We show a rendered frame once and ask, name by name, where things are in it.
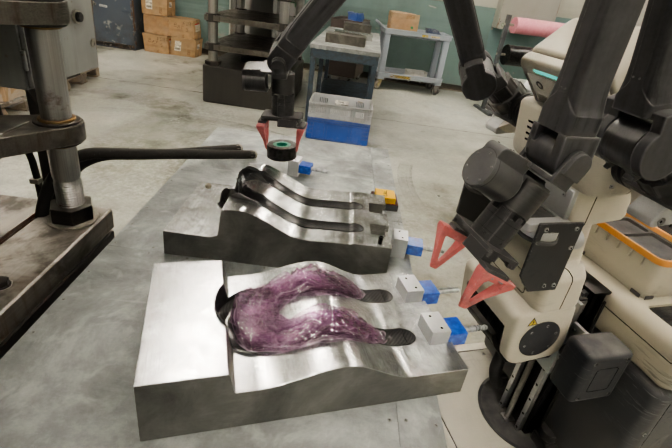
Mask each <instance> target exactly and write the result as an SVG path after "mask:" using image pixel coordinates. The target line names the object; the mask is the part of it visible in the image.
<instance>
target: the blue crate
mask: <svg viewBox="0 0 672 448"><path fill-rule="evenodd" d="M307 123H308V124H307V127H306V136H305V137H307V138H310V139H317V140H324V141H332V142H339V143H346V144H353V145H360V146H367V142H368V136H369V130H370V125H368V124H361V123H353V122H346V121H339V120H332V119H325V118H318V117H310V116H308V117H307Z"/></svg>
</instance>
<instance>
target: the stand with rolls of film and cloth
mask: <svg viewBox="0 0 672 448"><path fill-rule="evenodd" d="M511 18H512V15H509V14H507V16H506V20H505V23H504V27H503V30H502V34H501V37H500V41H499V44H498V48H497V52H496V55H495V59H494V62H493V64H494V65H496V64H497V63H499V60H500V62H501V64H502V65H508V66H517V67H522V66H521V58H522V57H523V56H524V55H526V54H527V53H528V52H532V50H533V48H532V47H524V46H516V45H508V44H507V45H505V46H504V42H505V39H506V35H507V32H508V28H509V30H510V33H513V34H521V35H529V36H536V37H544V38H547V37H548V36H550V35H551V34H552V33H554V32H555V31H556V30H558V29H559V28H560V27H562V26H563V25H564V24H565V23H558V22H551V21H543V20H536V19H529V18H521V17H514V18H513V19H512V21H511ZM510 21H511V23H510ZM509 26H510V27H509ZM503 46H504V47H503ZM487 101H488V98H487V99H484V100H483V101H482V105H481V106H480V105H479V104H474V105H473V106H474V107H475V108H477V109H478V110H480V111H481V112H482V113H484V114H485V115H487V116H490V117H492V115H493V114H492V113H490V112H489V111H488V110H486V109H485V106H486V104H487Z"/></svg>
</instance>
